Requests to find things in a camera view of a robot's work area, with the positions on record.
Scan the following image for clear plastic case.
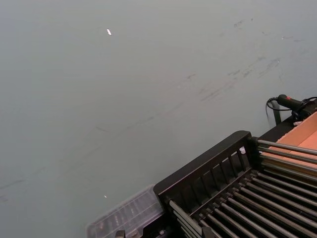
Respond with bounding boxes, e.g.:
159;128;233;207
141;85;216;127
86;184;164;238

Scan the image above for shallow brown cardboard tray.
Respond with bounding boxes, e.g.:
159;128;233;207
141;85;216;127
268;113;317;172

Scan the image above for black rack with steel bars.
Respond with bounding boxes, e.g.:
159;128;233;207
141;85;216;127
153;130;317;238

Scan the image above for pale wall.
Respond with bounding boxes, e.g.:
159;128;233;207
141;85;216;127
0;0;317;238

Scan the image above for black corded tool red switch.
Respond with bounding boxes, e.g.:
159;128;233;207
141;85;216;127
266;94;317;124

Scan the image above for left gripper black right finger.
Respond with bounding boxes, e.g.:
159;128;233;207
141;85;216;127
201;226;215;238

